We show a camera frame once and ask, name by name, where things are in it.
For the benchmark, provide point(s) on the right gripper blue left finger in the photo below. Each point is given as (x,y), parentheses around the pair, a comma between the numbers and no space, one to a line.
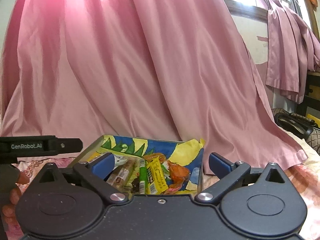
(92,176)

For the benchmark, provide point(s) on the small pink curtain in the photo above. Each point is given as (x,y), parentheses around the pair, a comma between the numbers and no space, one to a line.
(293,50)

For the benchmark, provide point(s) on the brown gold snack stick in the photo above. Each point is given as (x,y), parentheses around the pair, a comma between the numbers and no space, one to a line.
(120,176)

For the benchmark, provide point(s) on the person's left hand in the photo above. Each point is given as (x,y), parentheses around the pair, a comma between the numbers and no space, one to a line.
(14,196)

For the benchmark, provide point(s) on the black bag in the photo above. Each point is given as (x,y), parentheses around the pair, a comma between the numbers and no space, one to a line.
(300,126)

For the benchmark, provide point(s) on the grey tray with colourful lining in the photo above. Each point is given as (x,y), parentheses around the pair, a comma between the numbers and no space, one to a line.
(188,154)

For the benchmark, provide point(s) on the orange snack wrapper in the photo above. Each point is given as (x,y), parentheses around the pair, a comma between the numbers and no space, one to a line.
(178,174)

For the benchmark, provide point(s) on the large pink curtain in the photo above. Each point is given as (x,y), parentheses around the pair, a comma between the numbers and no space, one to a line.
(157,69)

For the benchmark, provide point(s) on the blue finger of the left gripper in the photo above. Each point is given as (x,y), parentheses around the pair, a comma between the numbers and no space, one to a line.
(68,145)

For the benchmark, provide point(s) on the yellow snack bar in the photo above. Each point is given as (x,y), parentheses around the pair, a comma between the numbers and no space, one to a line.
(156,179)

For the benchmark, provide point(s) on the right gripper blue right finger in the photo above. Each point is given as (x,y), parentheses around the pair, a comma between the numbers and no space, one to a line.
(231,176)

